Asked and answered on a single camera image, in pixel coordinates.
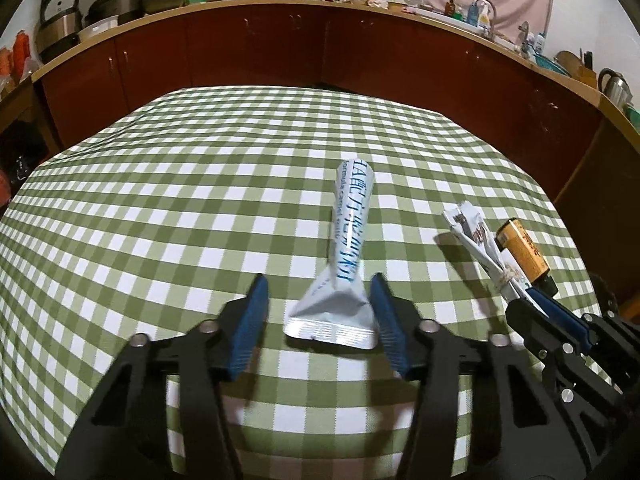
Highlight steel electric kettle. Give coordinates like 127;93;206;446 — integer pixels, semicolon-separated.
597;67;632;111

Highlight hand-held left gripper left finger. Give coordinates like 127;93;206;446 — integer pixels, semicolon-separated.
52;274;271;480

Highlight red base cabinets with countertop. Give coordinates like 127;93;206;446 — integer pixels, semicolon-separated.
30;0;640;241

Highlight orange plastic bottle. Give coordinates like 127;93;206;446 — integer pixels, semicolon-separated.
12;30;31;68

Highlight dark pot with lid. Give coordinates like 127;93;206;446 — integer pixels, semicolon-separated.
87;0;146;26

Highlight wooden knife block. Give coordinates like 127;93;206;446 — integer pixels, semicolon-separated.
570;49;598;88

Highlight silver rice cooker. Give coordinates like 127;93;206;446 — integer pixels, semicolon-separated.
36;0;83;63

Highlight green checked tablecloth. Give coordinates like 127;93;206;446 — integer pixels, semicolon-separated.
0;85;601;480

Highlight white wrapper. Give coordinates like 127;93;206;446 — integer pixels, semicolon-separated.
442;201;538;306

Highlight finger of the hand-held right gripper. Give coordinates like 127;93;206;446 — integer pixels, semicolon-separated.
527;287;621;348
505;299;626;461

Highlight chrome sink faucet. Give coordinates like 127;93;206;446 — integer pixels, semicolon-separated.
472;0;499;36

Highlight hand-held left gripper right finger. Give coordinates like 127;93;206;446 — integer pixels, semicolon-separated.
370;273;596;480

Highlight white toothpaste tube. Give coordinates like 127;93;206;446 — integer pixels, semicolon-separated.
283;160;377;352

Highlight teal colander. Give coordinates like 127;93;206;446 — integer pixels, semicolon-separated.
537;54;568;75

